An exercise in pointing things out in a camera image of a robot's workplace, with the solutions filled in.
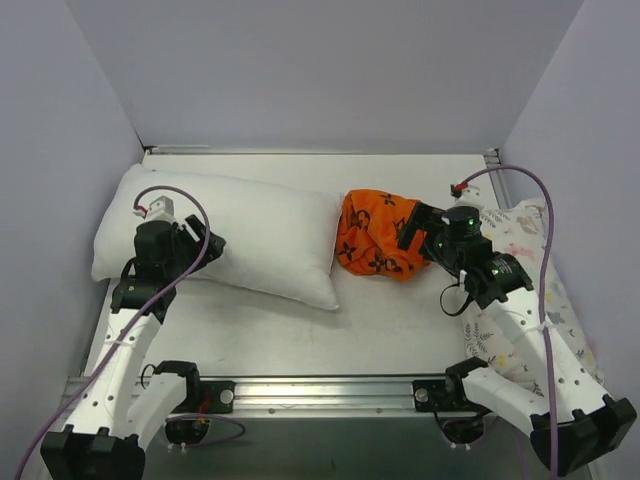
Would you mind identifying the white floral deer pillow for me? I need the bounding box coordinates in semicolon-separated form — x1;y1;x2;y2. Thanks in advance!
461;199;604;396

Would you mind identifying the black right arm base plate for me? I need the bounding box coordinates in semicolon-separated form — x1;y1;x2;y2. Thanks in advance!
411;377;490;415

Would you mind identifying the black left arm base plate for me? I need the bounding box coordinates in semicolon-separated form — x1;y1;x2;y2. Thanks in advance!
174;380;236;414

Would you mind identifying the aluminium front frame rail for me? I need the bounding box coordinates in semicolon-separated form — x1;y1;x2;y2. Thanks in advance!
55;375;501;420

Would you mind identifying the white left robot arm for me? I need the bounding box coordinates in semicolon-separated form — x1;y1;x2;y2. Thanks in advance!
40;215;226;479

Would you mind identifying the aluminium frame rail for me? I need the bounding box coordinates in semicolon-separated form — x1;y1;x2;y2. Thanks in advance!
484;148;514;209
55;375;501;420
143;145;500;157

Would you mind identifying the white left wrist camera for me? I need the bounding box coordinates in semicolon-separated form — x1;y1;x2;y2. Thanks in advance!
133;195;177;224

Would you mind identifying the aluminium back frame rail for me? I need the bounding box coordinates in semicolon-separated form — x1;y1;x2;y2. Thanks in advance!
143;145;500;157

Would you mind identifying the aluminium right frame rail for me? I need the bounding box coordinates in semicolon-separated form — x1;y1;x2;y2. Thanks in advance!
484;148;514;209

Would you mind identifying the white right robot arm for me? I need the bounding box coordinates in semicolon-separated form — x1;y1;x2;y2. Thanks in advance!
398;202;637;477

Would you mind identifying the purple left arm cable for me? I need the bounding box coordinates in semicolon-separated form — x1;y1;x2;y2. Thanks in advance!
10;185;248;480

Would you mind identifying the orange patterned plush pillowcase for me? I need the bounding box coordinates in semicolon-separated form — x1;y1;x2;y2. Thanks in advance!
335;189;431;281

